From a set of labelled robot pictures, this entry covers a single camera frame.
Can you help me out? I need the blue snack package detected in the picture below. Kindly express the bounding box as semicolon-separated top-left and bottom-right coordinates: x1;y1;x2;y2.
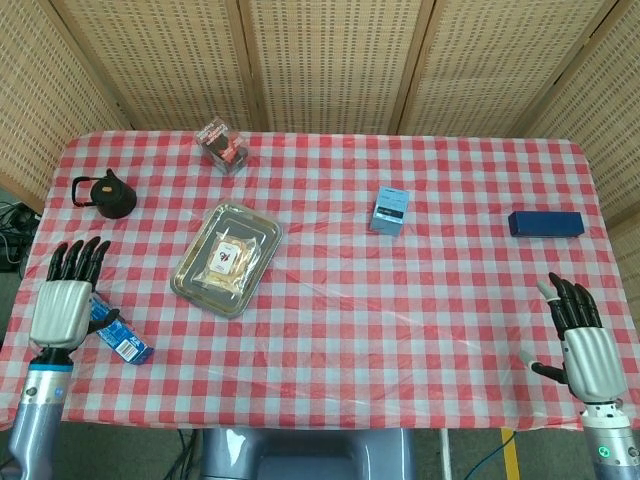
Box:
88;293;153;367

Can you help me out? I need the clear box with orange-black contents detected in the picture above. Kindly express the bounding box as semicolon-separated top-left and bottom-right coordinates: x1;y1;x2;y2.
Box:
195;116;250;176

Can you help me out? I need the white table leg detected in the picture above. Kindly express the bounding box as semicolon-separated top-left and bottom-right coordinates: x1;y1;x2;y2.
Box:
439;428;454;480

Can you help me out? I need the woven bamboo folding screen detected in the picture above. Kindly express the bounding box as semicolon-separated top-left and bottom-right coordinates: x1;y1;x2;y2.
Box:
0;0;640;261

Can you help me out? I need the clear plastic snack packet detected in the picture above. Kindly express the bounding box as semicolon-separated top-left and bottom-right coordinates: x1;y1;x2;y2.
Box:
194;226;265;301

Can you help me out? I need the black cable bundle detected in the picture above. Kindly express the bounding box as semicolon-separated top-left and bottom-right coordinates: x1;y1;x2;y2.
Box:
0;199;44;274

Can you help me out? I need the black cast iron teapot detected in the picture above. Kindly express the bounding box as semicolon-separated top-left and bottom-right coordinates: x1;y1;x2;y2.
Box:
71;168;138;220

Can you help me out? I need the red white checkered tablecloth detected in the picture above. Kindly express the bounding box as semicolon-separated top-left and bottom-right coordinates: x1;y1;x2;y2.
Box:
0;130;640;432

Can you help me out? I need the rectangular stainless steel tray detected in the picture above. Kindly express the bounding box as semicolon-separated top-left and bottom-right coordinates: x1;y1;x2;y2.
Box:
170;199;284;320

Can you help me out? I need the dark blue long box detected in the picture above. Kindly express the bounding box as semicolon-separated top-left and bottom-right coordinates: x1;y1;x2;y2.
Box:
508;210;585;238

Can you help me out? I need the blue floor cable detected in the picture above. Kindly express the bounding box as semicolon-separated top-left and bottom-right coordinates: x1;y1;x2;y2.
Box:
464;433;507;480

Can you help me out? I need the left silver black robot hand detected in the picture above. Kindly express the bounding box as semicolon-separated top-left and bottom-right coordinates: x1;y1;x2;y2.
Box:
28;236;122;362

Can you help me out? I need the light blue cardboard box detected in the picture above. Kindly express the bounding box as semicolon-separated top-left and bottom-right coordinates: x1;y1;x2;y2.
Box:
369;185;412;236

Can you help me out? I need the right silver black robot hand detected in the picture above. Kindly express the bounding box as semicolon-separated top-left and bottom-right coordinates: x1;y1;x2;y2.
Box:
518;271;627;404

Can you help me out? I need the grey robot torso base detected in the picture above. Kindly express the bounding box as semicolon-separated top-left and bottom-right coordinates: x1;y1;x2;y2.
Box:
201;427;416;480

